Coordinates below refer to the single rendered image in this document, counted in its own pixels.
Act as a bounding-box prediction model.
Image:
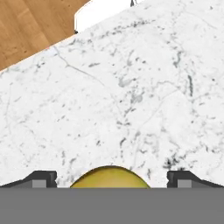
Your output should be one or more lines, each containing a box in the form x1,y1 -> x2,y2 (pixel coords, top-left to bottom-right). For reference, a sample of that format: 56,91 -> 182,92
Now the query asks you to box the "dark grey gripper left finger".
0,170 -> 58,189

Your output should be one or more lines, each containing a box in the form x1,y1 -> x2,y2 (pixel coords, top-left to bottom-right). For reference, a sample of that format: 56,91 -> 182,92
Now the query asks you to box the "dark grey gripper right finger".
166,170 -> 224,189

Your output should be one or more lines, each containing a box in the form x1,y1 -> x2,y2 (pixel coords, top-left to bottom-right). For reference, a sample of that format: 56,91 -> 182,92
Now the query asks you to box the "yellow-green apple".
69,165 -> 151,189

